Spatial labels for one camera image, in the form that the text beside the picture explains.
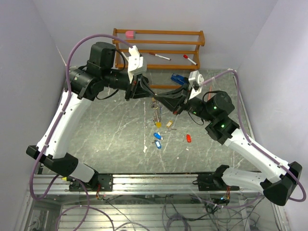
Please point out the pink eraser block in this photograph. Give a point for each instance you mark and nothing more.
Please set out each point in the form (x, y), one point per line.
(130, 34)

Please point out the red cap marker right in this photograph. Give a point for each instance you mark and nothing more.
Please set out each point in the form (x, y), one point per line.
(189, 59)

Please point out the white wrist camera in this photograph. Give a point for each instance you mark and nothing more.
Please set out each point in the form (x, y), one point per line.
(136, 63)
(195, 83)

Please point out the aluminium frame rail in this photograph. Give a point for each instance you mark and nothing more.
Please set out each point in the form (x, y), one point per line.
(121, 184)

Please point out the yellow key tag key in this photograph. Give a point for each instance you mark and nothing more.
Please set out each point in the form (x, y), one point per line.
(169, 126)

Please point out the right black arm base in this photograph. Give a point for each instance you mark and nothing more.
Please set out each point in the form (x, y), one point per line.
(212, 181)

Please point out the blue key tag lower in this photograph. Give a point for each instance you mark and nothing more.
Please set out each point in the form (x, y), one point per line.
(158, 144)

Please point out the orange pencil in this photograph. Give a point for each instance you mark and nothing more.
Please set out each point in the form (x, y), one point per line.
(209, 95)

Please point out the yellow keyring with keys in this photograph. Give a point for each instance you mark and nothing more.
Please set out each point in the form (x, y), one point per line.
(156, 113)

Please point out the blue stapler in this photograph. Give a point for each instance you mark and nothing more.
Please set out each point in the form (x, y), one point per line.
(179, 79)

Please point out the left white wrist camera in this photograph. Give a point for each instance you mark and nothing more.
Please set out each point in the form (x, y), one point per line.
(136, 63)

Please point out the red cap marker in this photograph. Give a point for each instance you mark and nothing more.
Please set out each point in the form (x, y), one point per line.
(159, 56)
(189, 59)

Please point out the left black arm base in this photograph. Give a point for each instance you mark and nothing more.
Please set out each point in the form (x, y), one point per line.
(96, 184)

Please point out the blue key tag upper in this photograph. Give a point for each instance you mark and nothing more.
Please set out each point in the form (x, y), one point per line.
(158, 136)

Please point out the wooden three-tier shelf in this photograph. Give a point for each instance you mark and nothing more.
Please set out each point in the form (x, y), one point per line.
(169, 43)

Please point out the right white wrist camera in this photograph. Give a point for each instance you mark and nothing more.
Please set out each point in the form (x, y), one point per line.
(195, 83)

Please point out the red cap marker left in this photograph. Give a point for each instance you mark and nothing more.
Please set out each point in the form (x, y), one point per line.
(159, 56)

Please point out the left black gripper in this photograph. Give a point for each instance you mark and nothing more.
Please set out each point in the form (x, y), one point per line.
(139, 88)

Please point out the red key tag key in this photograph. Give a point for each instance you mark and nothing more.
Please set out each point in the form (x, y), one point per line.
(187, 138)

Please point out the blue key tag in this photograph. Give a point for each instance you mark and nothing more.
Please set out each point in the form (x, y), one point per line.
(158, 144)
(158, 136)

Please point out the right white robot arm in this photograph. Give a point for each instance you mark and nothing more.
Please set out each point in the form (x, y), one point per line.
(276, 178)

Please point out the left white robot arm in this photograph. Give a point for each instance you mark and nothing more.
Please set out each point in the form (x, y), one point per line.
(81, 88)

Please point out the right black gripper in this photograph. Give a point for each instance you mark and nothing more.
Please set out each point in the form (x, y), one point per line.
(176, 99)

